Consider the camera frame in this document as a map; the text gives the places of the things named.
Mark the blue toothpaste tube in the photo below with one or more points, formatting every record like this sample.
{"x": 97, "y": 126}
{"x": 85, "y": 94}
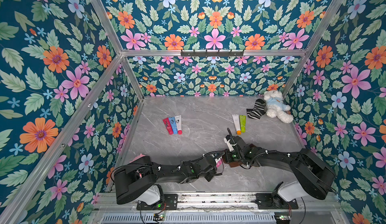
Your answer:
{"x": 173, "y": 125}

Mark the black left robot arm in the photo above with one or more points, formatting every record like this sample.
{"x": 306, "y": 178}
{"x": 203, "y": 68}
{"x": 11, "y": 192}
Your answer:
{"x": 133, "y": 179}

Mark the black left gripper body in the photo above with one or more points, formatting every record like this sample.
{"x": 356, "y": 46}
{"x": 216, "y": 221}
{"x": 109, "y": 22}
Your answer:
{"x": 209, "y": 175}

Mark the pink round object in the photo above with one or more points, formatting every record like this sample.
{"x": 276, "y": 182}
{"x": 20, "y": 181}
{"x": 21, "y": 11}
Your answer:
{"x": 137, "y": 157}

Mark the white teddy bear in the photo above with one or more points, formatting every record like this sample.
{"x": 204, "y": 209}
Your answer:
{"x": 276, "y": 107}

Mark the white tube red cap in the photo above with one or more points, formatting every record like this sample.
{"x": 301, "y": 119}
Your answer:
{"x": 178, "y": 120}

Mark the white tube orange cap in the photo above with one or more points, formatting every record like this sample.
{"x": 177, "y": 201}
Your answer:
{"x": 236, "y": 121}

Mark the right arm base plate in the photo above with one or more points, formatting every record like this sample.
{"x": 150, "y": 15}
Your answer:
{"x": 270, "y": 201}

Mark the striped black white sock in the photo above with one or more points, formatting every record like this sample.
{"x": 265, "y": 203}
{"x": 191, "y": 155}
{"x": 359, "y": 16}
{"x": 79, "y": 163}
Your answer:
{"x": 258, "y": 111}

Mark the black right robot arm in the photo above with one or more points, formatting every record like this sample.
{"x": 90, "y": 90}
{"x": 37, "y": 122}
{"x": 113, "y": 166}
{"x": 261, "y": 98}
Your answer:
{"x": 313, "y": 174}

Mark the brown cloth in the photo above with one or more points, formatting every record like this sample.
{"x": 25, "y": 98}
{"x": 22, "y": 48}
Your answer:
{"x": 235, "y": 161}

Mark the pink Curaprox toothpaste tube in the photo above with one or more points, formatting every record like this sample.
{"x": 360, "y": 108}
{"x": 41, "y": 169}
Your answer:
{"x": 219, "y": 162}

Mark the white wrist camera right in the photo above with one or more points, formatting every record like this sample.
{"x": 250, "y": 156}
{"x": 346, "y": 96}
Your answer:
{"x": 229, "y": 145}

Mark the red Curaprox toothpaste tube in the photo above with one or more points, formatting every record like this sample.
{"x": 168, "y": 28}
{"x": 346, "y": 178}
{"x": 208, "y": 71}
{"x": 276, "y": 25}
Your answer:
{"x": 167, "y": 124}

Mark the green Curaprox toothpaste tube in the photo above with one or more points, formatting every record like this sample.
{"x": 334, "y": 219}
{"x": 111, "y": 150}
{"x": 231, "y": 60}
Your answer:
{"x": 242, "y": 120}

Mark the black hook rail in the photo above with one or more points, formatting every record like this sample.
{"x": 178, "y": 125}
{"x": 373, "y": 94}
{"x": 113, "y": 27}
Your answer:
{"x": 212, "y": 53}

